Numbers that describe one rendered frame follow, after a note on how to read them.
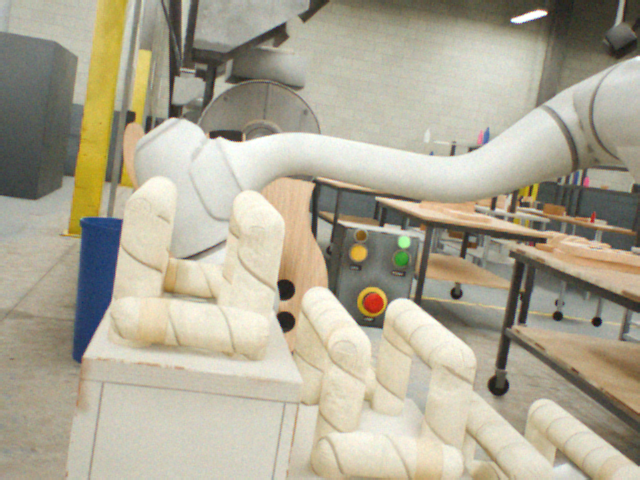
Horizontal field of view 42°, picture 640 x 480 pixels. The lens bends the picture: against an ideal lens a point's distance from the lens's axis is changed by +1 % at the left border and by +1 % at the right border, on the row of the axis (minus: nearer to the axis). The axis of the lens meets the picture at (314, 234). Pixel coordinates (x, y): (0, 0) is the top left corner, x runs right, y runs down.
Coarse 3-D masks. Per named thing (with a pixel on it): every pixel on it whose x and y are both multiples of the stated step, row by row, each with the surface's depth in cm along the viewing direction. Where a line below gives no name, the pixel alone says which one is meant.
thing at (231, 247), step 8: (232, 208) 76; (232, 216) 76; (232, 224) 76; (232, 232) 76; (232, 240) 76; (232, 248) 76; (224, 256) 77; (232, 256) 76; (224, 264) 77; (232, 264) 76; (224, 272) 77; (232, 272) 76; (224, 280) 77; (232, 280) 76; (224, 288) 76; (224, 296) 76; (224, 304) 76
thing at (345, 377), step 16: (336, 352) 61; (336, 368) 61; (352, 368) 61; (368, 368) 62; (336, 384) 61; (352, 384) 61; (320, 400) 62; (336, 400) 61; (352, 400) 61; (320, 416) 62; (336, 416) 61; (352, 416) 62; (320, 432) 62; (336, 432) 61; (352, 432) 62
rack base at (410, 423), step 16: (304, 416) 75; (368, 416) 78; (384, 416) 79; (400, 416) 80; (416, 416) 81; (304, 432) 71; (384, 432) 74; (400, 432) 75; (416, 432) 76; (304, 448) 67; (304, 464) 64
